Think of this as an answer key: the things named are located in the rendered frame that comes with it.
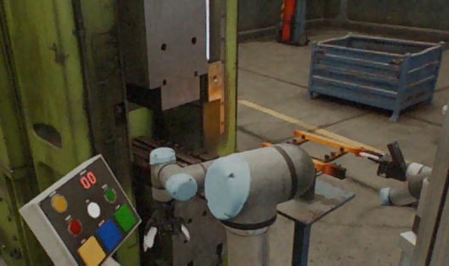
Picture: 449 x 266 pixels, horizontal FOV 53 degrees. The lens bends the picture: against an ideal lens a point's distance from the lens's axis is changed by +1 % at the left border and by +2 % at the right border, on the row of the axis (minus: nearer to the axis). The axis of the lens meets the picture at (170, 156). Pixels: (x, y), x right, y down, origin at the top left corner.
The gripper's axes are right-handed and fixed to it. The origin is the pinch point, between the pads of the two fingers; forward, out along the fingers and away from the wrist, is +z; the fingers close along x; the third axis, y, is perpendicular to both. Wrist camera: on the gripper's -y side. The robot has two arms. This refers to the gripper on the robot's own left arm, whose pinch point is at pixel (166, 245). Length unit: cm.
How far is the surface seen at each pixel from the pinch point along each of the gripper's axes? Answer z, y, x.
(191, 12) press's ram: -67, -44, 25
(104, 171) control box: -22.0, -18.1, -15.8
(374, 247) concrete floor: 94, -76, 155
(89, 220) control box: -13.9, -1.8, -23.5
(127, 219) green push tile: -6.9, -9.3, -10.8
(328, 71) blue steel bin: 54, -338, 292
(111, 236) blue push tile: -6.8, -1.2, -17.5
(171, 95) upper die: -38, -39, 15
